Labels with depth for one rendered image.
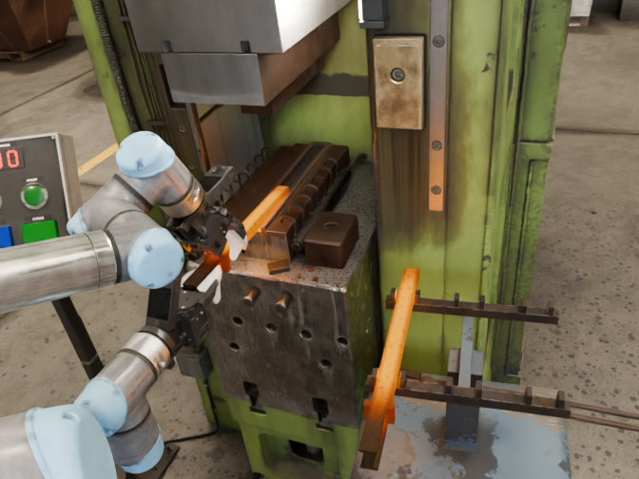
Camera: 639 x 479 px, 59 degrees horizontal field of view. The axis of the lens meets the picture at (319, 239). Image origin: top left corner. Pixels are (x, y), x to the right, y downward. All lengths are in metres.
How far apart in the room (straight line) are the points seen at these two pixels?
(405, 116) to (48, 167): 0.77
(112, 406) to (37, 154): 0.67
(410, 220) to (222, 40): 0.53
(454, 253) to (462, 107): 0.34
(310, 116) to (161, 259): 0.92
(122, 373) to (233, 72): 0.54
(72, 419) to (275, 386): 0.92
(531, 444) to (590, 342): 1.23
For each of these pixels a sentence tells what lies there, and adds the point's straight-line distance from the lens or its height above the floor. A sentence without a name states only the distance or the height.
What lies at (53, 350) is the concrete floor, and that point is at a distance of 2.72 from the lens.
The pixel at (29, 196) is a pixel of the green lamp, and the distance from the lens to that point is 1.38.
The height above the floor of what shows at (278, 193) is 1.01.
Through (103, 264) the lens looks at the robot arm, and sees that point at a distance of 0.75.
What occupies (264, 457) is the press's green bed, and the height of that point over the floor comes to 0.21.
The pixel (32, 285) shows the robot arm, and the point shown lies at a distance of 0.73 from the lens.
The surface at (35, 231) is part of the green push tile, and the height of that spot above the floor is 1.03.
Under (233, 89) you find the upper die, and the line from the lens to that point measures 1.07.
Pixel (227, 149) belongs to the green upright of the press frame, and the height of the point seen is 1.05.
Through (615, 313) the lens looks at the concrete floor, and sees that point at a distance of 2.58.
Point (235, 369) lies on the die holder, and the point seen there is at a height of 0.59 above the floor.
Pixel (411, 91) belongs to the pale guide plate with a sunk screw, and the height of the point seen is 1.26.
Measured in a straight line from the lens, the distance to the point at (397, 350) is 0.99.
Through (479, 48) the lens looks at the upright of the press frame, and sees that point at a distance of 1.07.
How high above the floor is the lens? 1.64
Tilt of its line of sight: 34 degrees down
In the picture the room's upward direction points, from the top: 7 degrees counter-clockwise
